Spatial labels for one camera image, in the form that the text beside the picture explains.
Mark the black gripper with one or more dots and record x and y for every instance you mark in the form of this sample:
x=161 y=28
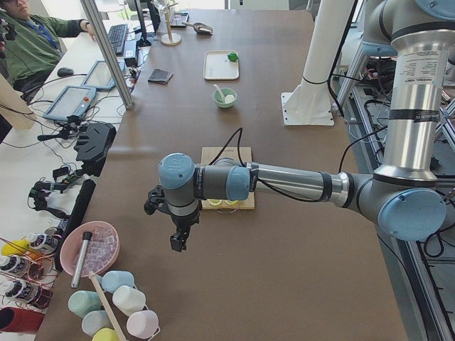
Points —
x=183 y=222

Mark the white bun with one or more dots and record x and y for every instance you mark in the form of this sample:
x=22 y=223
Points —
x=229 y=99

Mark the white ceramic spoon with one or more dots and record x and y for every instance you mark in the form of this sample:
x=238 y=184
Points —
x=220 y=92

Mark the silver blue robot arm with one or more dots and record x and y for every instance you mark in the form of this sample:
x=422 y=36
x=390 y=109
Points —
x=399 y=197

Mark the pink bowl of ice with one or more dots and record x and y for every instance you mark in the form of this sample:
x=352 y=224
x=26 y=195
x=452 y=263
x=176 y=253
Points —
x=102 y=252

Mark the green ceramic bowl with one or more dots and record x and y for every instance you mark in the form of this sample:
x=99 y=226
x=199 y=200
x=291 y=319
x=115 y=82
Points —
x=226 y=91

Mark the light blue cup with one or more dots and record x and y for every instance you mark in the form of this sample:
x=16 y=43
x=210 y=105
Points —
x=112 y=280

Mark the white cup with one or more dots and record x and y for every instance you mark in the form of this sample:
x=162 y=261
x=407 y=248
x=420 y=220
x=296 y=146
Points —
x=129 y=300

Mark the pink cup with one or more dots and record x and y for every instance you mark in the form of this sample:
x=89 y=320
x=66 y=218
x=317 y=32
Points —
x=143 y=324

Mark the metal cylinder muddler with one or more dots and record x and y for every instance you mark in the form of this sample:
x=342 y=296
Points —
x=77 y=273

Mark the black flat bar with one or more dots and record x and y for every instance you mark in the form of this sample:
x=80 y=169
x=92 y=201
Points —
x=80 y=207

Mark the mint green cup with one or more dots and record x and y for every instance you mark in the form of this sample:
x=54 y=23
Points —
x=83 y=302

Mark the pale blue cup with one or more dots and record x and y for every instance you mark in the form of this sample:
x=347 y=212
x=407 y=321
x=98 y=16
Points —
x=95 y=321

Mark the yellow cup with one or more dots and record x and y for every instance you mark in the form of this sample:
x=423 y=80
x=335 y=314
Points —
x=105 y=334

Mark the black angular device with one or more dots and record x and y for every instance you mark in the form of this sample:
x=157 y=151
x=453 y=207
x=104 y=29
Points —
x=94 y=141

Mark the sauce bottle black label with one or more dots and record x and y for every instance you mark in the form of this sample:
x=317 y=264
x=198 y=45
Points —
x=42 y=243

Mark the yellow lemon juice bottle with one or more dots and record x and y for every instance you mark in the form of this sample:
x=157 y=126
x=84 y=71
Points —
x=17 y=247

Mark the dark folded cloth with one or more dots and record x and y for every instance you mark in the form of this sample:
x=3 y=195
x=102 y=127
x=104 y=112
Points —
x=159 y=76

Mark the near teach pendant tablet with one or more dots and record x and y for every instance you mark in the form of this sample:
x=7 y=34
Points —
x=72 y=101

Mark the teach pendant tablet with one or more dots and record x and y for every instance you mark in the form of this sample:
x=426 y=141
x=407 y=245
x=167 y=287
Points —
x=99 y=77
x=72 y=101

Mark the white serving tray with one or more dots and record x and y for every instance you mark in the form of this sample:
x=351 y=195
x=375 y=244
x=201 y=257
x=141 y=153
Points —
x=218 y=67

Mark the far teach pendant tablet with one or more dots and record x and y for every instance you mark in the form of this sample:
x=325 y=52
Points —
x=99 y=77

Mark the red object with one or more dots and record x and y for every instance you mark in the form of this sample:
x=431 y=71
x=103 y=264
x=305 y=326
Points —
x=20 y=320

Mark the green round toy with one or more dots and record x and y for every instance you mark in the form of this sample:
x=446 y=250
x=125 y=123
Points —
x=233 y=57

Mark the wooden cup tree stand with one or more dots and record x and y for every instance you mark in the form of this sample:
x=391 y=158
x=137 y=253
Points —
x=170 y=38

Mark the black computer mouse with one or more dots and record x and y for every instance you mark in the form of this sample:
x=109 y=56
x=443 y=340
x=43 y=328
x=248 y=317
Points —
x=65 y=72

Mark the metal ice scoop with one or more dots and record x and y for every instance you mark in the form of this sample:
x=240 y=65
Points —
x=200 y=28

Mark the black keyboard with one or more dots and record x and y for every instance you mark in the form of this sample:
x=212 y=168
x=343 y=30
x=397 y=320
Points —
x=117 y=35

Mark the person in green jacket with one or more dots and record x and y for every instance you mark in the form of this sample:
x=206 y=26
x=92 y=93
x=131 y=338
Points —
x=34 y=53

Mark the black monitor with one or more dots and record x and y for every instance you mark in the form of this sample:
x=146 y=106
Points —
x=145 y=38

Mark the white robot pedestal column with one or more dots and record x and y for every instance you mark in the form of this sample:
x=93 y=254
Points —
x=310 y=102

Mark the aluminium frame post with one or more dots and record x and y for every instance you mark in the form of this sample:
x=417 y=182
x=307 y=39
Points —
x=94 y=17

